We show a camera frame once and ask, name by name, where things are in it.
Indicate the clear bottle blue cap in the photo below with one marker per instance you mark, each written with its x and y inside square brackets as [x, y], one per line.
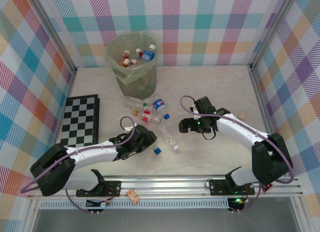
[157, 151]

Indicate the blue label water bottle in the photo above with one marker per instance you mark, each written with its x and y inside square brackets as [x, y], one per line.
[147, 55]

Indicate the red label plastic bottle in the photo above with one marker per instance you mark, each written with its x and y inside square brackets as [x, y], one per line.
[140, 53]

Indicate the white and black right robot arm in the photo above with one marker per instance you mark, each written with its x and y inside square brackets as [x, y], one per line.
[237, 128]

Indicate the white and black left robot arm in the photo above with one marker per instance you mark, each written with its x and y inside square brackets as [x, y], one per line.
[92, 154]

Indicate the translucent bin with green liner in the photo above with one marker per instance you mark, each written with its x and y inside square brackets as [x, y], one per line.
[137, 77]

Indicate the small yellow brown cap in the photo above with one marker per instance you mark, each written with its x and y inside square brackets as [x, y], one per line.
[135, 112]

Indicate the clear bottle white cap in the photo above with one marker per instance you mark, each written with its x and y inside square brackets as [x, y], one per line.
[170, 139]

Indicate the clear bottle green label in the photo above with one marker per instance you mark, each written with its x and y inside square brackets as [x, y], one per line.
[145, 106]

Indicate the small wooden block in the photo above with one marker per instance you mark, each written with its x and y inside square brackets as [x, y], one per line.
[241, 116]

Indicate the clear bottle blue pepsi label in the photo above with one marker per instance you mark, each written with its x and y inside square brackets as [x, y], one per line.
[159, 104]

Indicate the small orange tag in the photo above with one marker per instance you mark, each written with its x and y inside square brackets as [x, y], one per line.
[133, 195]

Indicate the black and white chessboard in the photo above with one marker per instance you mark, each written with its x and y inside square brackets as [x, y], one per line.
[80, 117]

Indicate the black controller board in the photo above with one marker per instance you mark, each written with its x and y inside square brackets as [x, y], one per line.
[97, 204]

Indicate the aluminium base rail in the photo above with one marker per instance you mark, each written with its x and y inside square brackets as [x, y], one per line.
[162, 185]

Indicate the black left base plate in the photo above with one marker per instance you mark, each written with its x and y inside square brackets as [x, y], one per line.
[112, 187]

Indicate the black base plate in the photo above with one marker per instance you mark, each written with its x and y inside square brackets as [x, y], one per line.
[217, 187]
[112, 187]

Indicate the aluminium frame side bar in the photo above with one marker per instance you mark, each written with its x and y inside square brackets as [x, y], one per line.
[71, 84]
[260, 97]

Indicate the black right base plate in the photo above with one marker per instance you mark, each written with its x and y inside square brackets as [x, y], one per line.
[217, 187]

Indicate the aluminium frame post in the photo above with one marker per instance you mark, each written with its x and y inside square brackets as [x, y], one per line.
[273, 30]
[55, 35]

